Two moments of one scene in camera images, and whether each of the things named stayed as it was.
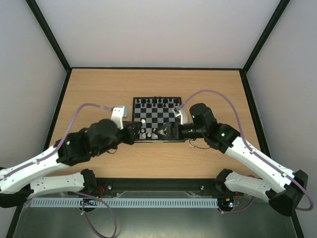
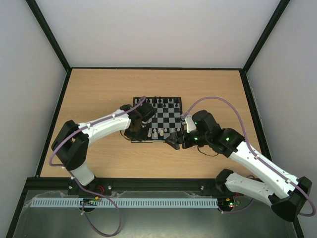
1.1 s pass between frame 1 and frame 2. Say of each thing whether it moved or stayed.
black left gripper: moved
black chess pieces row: stayed
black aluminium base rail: stayed
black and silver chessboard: stayed
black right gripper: moved
